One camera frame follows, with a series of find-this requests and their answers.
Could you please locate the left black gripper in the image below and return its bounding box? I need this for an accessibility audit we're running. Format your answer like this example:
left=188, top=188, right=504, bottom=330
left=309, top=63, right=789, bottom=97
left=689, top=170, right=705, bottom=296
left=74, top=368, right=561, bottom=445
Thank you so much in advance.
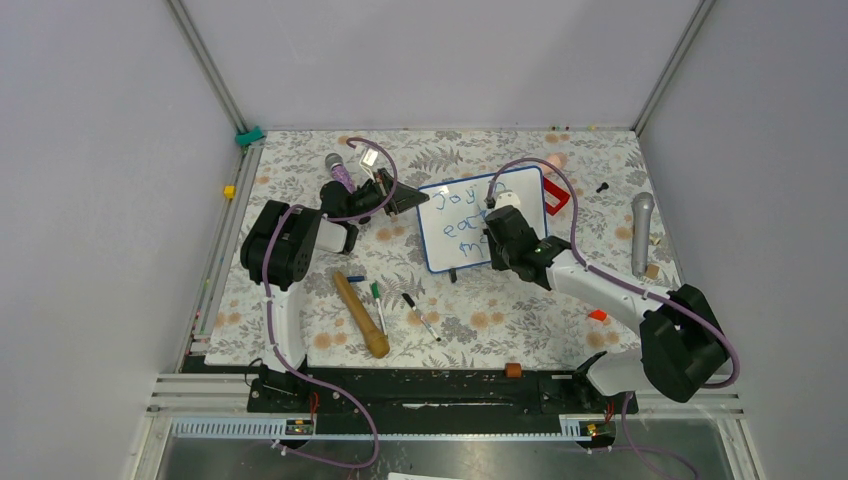
left=344, top=168, right=428, bottom=221

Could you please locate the blue-framed whiteboard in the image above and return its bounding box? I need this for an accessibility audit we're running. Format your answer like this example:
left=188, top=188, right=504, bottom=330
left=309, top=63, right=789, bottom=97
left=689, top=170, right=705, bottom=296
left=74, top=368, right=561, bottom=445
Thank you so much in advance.
left=417, top=165, right=548, bottom=274

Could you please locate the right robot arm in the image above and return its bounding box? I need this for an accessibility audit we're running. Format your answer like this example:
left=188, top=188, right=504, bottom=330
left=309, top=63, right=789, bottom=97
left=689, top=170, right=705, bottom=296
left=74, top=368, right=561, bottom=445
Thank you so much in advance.
left=484, top=206, right=738, bottom=412

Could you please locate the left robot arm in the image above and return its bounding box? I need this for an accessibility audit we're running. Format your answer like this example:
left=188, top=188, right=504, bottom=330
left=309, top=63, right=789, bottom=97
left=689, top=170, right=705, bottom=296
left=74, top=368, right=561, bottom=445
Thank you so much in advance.
left=240, top=168, right=430, bottom=372

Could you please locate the purple patterned microphone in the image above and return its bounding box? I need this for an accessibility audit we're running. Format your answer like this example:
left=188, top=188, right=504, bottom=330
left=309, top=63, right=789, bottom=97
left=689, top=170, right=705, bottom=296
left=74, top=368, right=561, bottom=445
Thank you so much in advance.
left=325, top=153, right=357, bottom=193

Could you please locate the red rectangular tray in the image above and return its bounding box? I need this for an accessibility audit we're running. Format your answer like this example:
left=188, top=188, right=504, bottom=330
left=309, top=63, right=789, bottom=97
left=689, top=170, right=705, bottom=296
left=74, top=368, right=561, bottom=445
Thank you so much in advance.
left=543, top=178, right=572, bottom=216

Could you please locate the green-capped marker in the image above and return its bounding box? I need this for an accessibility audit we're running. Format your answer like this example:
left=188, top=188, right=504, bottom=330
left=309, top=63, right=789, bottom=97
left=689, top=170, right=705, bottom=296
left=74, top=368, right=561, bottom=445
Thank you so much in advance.
left=370, top=282, right=388, bottom=335

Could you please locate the pink plastic cylinder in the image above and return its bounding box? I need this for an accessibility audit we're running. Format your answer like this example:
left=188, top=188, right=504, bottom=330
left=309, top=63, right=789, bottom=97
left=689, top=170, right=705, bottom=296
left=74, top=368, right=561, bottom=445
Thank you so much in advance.
left=541, top=152, right=568, bottom=175

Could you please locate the floral patterned table mat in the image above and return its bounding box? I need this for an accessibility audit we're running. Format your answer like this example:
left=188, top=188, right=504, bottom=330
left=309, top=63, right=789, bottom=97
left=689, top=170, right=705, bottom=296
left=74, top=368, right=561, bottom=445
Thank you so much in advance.
left=204, top=130, right=681, bottom=369

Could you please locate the red wedge block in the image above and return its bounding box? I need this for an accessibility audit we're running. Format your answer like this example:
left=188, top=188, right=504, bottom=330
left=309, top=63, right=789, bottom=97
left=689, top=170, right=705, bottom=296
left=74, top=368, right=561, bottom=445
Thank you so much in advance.
left=588, top=309, right=608, bottom=322

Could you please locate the teal corner clip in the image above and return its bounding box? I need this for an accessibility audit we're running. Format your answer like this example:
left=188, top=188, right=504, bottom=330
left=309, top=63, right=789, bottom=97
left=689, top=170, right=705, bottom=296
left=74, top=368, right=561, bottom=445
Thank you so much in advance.
left=235, top=126, right=265, bottom=148

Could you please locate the black-capped marker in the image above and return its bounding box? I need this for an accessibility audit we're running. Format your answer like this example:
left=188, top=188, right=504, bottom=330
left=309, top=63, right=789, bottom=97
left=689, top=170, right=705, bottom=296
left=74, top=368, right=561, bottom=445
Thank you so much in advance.
left=402, top=293, right=442, bottom=343

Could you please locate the brown cork cylinder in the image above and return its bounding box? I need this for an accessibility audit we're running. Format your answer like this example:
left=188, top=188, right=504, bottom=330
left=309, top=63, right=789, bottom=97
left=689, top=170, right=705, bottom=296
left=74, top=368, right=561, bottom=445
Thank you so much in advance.
left=504, top=362, right=523, bottom=379

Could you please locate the silver grey microphone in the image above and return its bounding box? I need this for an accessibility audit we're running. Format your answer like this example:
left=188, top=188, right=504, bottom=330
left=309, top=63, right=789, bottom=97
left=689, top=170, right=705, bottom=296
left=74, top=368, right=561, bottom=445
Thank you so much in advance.
left=631, top=192, right=655, bottom=277

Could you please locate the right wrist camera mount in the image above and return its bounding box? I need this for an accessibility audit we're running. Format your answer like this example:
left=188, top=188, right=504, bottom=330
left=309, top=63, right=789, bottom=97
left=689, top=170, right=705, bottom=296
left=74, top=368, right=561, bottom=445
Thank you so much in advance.
left=486, top=190, right=521, bottom=211

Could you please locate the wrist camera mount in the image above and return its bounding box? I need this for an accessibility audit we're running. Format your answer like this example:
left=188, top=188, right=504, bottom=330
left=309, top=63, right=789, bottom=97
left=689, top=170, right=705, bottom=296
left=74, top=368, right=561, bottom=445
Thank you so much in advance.
left=486, top=190, right=521, bottom=211
left=358, top=147, right=380, bottom=171

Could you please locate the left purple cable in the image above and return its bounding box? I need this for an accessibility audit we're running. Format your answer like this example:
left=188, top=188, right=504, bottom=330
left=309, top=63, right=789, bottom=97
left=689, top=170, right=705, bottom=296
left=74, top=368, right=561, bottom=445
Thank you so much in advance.
left=260, top=137, right=400, bottom=470

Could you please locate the purple cable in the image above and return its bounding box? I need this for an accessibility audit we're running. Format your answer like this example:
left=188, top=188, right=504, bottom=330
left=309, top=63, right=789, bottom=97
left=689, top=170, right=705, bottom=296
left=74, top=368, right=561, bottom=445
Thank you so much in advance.
left=260, top=137, right=400, bottom=470
left=485, top=157, right=742, bottom=480

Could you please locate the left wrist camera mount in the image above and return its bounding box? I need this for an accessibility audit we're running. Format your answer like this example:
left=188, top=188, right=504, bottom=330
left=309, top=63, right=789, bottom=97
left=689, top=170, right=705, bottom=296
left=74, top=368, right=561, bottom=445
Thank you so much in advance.
left=358, top=147, right=380, bottom=171

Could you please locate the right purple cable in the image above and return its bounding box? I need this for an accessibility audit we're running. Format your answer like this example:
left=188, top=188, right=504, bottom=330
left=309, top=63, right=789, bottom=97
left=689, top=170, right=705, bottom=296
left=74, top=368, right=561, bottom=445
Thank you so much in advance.
left=485, top=157, right=742, bottom=480

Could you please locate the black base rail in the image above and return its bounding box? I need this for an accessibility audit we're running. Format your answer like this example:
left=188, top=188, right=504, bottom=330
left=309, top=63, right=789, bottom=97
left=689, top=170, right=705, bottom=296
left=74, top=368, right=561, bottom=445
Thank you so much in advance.
left=246, top=367, right=638, bottom=436

